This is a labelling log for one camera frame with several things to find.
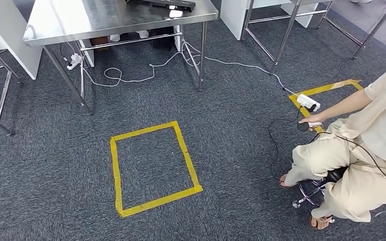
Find black bag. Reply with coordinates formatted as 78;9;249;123
151;27;176;51

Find thin black cable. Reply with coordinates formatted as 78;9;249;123
308;131;386;194

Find white power cable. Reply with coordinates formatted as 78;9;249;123
79;40;300;97

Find person's right hand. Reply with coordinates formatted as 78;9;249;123
298;114;324;132

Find black plug cable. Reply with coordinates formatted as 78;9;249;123
59;43;72;66

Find person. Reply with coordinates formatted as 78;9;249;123
277;58;386;237

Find white power strip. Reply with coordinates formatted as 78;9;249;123
296;93;322;112

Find white multi-socket adapter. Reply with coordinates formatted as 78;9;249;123
67;53;82;71

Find brown box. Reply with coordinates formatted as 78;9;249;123
89;36;110;51

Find yellow floor tape square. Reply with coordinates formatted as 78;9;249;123
109;120;204;219

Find black power cable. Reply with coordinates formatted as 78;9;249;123
267;106;303;182

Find black plastic panel part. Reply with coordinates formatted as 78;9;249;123
126;0;197;13

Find black stool chrome base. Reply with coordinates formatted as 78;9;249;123
292;166;348;209

